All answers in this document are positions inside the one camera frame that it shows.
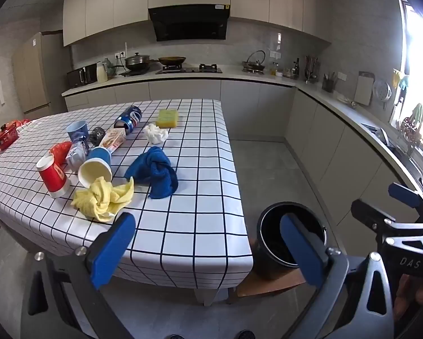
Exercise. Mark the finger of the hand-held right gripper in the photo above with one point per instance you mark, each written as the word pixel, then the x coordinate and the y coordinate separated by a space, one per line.
pixel 368 213
pixel 403 194

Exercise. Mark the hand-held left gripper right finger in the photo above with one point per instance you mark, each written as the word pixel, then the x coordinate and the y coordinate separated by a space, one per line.
pixel 303 250

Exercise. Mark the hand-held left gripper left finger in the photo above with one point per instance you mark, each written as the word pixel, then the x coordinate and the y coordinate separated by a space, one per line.
pixel 114 250

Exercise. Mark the black trash bin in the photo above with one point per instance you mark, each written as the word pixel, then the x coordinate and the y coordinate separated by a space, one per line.
pixel 271 226

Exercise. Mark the yellow cloth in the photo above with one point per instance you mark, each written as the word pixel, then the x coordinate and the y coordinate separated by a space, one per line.
pixel 98 197

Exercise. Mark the blue cloth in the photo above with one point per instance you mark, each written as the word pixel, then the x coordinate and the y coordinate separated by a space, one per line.
pixel 155 169

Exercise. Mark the red paper cup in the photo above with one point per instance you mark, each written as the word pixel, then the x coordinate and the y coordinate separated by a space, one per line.
pixel 54 178

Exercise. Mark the blue paper cup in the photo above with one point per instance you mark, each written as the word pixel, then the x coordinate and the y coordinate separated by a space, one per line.
pixel 98 155

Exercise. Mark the silver foil packet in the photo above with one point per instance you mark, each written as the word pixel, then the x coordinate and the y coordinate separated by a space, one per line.
pixel 75 157

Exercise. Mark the printed snack box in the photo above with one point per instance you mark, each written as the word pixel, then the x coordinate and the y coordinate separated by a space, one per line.
pixel 113 138

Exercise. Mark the red plastic bag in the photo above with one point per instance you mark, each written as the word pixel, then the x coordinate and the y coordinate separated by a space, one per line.
pixel 60 150

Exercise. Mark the white tissue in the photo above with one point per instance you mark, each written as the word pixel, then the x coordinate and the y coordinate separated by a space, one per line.
pixel 155 134

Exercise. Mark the light blue paper bowl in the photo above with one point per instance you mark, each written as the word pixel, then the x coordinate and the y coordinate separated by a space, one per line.
pixel 76 132

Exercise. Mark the blue soda can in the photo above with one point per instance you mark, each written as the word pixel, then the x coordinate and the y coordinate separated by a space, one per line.
pixel 130 118

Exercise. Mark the yellow sponge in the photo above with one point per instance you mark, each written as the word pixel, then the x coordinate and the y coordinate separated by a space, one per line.
pixel 168 118

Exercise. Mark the person's right hand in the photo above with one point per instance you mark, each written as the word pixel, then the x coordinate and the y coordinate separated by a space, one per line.
pixel 409 289

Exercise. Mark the metal sink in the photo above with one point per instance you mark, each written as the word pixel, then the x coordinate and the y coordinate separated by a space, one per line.
pixel 407 160

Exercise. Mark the brown wooden stool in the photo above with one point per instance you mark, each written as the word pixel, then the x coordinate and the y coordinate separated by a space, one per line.
pixel 264 287

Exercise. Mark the red dish rack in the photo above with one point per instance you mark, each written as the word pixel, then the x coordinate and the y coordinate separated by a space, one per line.
pixel 410 130

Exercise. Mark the white table leg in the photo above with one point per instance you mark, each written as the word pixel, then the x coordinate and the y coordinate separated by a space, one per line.
pixel 206 296

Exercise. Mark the metal colander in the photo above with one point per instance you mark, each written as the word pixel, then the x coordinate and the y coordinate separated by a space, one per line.
pixel 381 91

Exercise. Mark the teal hanging glove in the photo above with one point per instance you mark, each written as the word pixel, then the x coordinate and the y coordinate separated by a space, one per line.
pixel 403 83

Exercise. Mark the white cutting board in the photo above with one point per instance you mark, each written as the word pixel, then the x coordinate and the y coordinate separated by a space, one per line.
pixel 363 90

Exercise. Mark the dark utensil holder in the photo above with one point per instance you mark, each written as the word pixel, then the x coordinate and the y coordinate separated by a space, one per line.
pixel 327 84

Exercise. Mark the window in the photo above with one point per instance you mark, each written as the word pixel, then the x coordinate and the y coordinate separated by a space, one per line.
pixel 421 60

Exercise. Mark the metal utensil rack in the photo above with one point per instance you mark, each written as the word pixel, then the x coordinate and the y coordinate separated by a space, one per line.
pixel 312 69

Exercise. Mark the red cooking pot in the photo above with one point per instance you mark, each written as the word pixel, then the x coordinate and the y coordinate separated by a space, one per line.
pixel 5 137

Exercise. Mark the grey kitchen counter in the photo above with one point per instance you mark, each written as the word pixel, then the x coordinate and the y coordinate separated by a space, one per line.
pixel 253 99

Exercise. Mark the dark bottle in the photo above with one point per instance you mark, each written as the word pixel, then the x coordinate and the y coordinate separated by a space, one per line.
pixel 296 69

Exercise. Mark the yellow oil bottle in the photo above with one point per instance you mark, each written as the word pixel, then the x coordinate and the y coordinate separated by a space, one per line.
pixel 275 70

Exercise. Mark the black microwave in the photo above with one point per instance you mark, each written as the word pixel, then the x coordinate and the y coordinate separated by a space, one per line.
pixel 81 77

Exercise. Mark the black induction cooker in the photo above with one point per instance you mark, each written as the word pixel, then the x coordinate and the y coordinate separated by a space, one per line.
pixel 133 73

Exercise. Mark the white jug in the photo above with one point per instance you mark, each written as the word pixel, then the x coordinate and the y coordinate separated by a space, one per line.
pixel 101 72

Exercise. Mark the metal kettle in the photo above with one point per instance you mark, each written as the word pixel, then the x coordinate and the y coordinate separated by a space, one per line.
pixel 253 65

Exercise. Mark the lidded cooking pot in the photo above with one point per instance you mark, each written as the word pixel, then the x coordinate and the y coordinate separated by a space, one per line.
pixel 137 61

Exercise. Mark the beige refrigerator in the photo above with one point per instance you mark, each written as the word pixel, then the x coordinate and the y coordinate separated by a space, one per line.
pixel 38 74

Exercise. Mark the wok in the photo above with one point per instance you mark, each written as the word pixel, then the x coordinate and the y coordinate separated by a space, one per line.
pixel 172 60

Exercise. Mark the black gas stove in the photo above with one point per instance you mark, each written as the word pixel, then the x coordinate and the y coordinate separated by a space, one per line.
pixel 197 69

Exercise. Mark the black range hood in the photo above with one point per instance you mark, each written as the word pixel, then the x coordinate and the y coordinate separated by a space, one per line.
pixel 186 21

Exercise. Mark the wall socket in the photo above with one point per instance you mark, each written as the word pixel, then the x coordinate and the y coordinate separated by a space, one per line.
pixel 119 55
pixel 275 54
pixel 340 76

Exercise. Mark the white wall panel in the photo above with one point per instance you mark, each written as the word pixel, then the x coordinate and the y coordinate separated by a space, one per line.
pixel 1 91

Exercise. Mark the beige wall cabinets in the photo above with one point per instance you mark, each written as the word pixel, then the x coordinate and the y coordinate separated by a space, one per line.
pixel 126 0

